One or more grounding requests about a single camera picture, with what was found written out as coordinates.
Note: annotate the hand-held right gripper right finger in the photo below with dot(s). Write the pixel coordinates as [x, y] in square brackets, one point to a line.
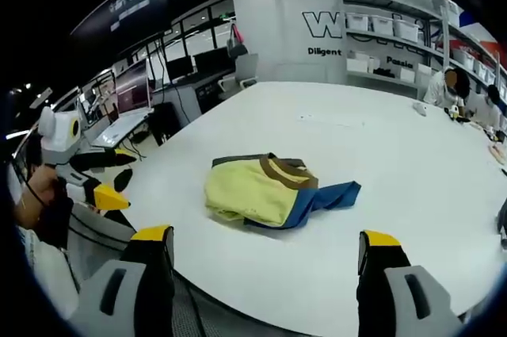
[380, 289]

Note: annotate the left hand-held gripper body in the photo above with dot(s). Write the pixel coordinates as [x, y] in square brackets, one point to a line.
[59, 135]

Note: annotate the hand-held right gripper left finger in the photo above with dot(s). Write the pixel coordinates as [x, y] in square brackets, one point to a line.
[156, 285]

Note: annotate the yellow blue brown garment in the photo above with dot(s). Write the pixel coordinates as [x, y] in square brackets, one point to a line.
[245, 194]

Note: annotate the person's left hand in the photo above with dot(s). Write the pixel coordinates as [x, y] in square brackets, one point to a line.
[43, 188]

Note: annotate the black mesh chair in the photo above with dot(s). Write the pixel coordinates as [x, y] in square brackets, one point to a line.
[99, 230]

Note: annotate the white side desk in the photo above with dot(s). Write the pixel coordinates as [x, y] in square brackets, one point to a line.
[119, 127]

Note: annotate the black computer tower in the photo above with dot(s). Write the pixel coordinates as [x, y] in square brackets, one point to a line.
[166, 123]

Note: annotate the dark reddish monitor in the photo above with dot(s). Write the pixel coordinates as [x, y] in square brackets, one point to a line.
[132, 85]

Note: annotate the person's white clothing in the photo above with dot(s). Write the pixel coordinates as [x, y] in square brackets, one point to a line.
[43, 269]

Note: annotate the black computer monitor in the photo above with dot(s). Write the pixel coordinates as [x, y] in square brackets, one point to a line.
[212, 61]
[179, 68]

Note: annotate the dark object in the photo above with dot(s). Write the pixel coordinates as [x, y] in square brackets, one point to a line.
[503, 224]

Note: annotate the grey office chair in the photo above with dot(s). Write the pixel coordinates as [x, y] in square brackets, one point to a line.
[245, 71]

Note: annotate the hanging grey pink bag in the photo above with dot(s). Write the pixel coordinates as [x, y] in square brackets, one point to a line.
[236, 45]

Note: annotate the small white object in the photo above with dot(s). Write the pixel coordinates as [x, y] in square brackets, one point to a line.
[420, 108]

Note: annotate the white shelf unit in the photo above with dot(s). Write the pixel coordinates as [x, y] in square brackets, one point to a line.
[380, 71]

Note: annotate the row of white storage bins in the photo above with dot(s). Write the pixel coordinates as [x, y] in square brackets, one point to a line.
[390, 25]

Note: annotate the large dark wall screen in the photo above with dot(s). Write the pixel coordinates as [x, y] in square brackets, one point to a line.
[126, 4]

